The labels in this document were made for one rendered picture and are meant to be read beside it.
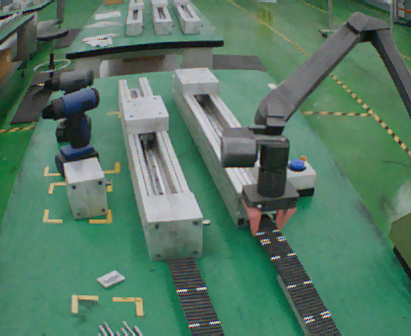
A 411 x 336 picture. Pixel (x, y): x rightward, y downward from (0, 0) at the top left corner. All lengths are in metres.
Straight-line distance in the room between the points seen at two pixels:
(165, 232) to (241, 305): 0.21
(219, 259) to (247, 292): 0.12
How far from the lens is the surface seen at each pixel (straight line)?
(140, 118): 1.30
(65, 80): 1.46
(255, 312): 0.88
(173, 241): 0.97
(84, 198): 1.11
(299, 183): 1.20
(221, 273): 0.97
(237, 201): 1.07
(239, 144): 0.94
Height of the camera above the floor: 1.39
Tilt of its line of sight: 28 degrees down
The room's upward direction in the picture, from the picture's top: 1 degrees clockwise
